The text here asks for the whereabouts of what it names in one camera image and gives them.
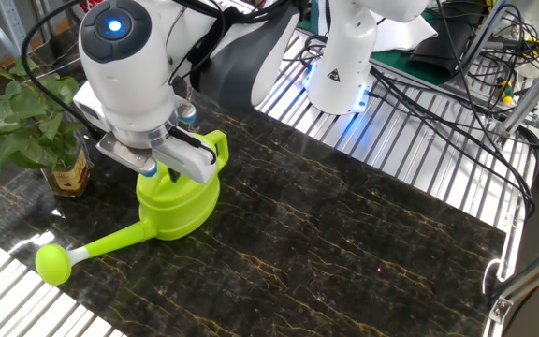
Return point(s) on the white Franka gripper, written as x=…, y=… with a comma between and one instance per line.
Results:
x=185, y=161

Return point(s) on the lime green watering can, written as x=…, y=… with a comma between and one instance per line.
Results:
x=180, y=206

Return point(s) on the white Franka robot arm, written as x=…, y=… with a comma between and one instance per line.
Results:
x=129, y=84

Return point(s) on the green leafy plant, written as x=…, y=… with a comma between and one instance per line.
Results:
x=26, y=107

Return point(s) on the glass bottle with label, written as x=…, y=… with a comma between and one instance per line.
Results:
x=70, y=180

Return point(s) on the dark marble pattern mat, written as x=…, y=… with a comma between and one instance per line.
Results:
x=321, y=234

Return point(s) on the red white sign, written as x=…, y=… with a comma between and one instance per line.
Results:
x=91, y=5

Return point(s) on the white cloth sheet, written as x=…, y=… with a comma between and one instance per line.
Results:
x=405, y=35

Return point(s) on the black pouch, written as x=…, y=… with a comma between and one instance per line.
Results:
x=442, y=47

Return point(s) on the yellow green screwdriver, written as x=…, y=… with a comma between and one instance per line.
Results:
x=507, y=93

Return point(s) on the silver blue-tipped camera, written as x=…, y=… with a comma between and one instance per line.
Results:
x=186, y=113
x=124, y=152

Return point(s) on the grey metal frame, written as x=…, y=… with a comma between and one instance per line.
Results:
x=12, y=28

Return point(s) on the aluminium diagonal post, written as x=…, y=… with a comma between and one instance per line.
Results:
x=531, y=91

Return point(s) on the aluminium bracket post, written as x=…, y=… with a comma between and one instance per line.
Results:
x=531, y=276

